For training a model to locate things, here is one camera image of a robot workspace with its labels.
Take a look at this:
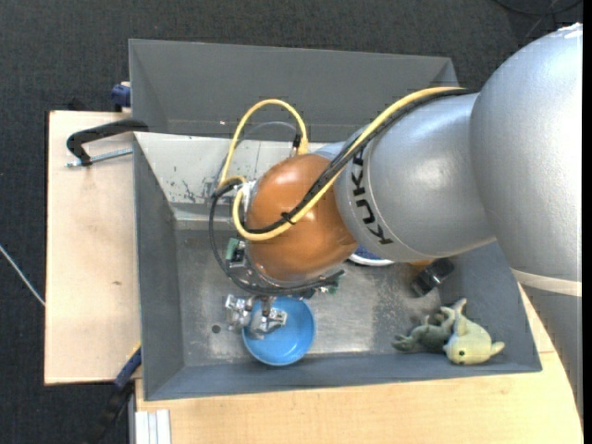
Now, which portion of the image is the pale yellow plush whale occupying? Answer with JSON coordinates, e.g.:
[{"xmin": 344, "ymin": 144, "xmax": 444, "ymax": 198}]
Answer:
[{"xmin": 440, "ymin": 297, "xmax": 507, "ymax": 366}]

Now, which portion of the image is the green plush dinosaur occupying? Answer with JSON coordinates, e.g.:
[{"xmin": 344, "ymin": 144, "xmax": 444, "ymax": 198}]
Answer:
[{"xmin": 391, "ymin": 311, "xmax": 458, "ymax": 354}]

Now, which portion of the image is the pale wood flat board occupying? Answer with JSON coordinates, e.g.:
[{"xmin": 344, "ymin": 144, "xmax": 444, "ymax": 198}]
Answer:
[{"xmin": 43, "ymin": 110, "xmax": 142, "ymax": 386}]

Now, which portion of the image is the grey metal bin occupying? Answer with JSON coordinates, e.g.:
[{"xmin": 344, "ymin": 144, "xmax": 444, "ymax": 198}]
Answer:
[{"xmin": 128, "ymin": 38, "xmax": 543, "ymax": 402}]

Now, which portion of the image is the blue bowl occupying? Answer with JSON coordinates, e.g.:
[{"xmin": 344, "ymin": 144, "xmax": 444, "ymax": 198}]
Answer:
[{"xmin": 241, "ymin": 295, "xmax": 317, "ymax": 367}]

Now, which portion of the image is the black shiny object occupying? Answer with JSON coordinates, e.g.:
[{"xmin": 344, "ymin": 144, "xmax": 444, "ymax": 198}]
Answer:
[{"xmin": 409, "ymin": 256, "xmax": 456, "ymax": 299}]

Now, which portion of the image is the white dish with blue rim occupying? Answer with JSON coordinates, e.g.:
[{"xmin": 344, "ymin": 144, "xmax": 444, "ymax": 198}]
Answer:
[{"xmin": 346, "ymin": 244, "xmax": 395, "ymax": 267}]

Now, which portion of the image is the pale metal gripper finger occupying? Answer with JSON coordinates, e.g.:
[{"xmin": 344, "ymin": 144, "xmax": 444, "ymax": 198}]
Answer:
[
  {"xmin": 224, "ymin": 293, "xmax": 253, "ymax": 333},
  {"xmin": 250, "ymin": 306, "xmax": 290, "ymax": 340}
]

